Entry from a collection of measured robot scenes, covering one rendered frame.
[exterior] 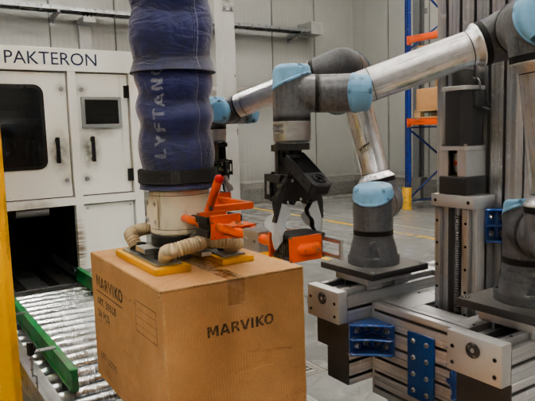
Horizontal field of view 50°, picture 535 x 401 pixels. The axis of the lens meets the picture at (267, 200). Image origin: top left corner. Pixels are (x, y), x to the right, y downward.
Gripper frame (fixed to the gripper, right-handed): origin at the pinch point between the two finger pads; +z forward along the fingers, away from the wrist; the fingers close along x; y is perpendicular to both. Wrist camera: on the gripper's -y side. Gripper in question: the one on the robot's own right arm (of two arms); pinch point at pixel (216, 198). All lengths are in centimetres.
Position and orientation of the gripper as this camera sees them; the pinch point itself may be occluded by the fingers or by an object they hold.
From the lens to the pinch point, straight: 206.0
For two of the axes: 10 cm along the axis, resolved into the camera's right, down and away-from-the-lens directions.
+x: 8.5, -0.9, 5.1
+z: 0.3, 9.9, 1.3
